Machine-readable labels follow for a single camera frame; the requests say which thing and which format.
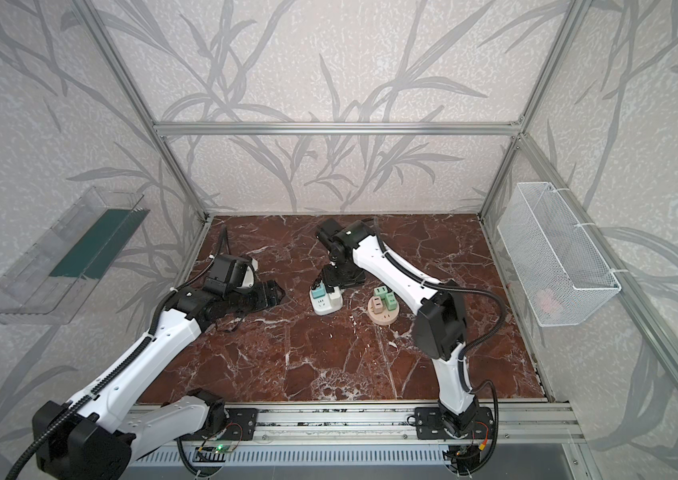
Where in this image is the white square plug adapter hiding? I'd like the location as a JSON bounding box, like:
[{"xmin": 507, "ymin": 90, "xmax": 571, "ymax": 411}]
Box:
[{"xmin": 327, "ymin": 287, "xmax": 343, "ymax": 305}]

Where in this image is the white square power strip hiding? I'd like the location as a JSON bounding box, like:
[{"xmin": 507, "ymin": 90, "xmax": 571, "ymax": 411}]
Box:
[{"xmin": 310, "ymin": 286, "xmax": 343, "ymax": 316}]

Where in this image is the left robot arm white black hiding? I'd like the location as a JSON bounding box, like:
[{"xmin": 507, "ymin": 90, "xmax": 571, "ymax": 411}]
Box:
[{"xmin": 7, "ymin": 254, "xmax": 285, "ymax": 479}]

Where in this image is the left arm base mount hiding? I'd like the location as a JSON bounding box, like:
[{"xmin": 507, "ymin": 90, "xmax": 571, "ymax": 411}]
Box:
[{"xmin": 196, "ymin": 408, "xmax": 259, "ymax": 441}]

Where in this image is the pink round power strip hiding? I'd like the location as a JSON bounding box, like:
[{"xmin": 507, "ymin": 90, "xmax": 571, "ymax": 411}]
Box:
[{"xmin": 367, "ymin": 296, "xmax": 400, "ymax": 326}]

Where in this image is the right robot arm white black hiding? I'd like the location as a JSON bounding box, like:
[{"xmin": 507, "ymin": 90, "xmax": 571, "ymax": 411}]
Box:
[{"xmin": 309, "ymin": 219, "xmax": 508, "ymax": 436}]

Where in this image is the aluminium front rail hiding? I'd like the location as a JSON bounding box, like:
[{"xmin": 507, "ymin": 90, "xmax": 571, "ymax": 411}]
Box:
[{"xmin": 116, "ymin": 400, "xmax": 586, "ymax": 448}]

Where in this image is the clear plastic wall bin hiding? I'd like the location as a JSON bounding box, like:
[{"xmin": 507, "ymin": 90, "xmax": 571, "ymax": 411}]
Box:
[{"xmin": 0, "ymin": 186, "xmax": 149, "ymax": 326}]

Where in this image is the pink plug adapter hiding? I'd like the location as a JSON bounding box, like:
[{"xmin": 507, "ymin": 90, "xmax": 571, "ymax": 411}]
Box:
[{"xmin": 369, "ymin": 296, "xmax": 386, "ymax": 315}]

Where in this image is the white wire mesh basket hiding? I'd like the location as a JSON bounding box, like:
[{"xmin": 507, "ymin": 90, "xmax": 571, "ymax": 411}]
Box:
[{"xmin": 498, "ymin": 182, "xmax": 622, "ymax": 327}]

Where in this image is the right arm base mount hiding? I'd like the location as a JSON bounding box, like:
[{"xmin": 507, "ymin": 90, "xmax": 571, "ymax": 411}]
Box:
[{"xmin": 413, "ymin": 407, "xmax": 495, "ymax": 441}]

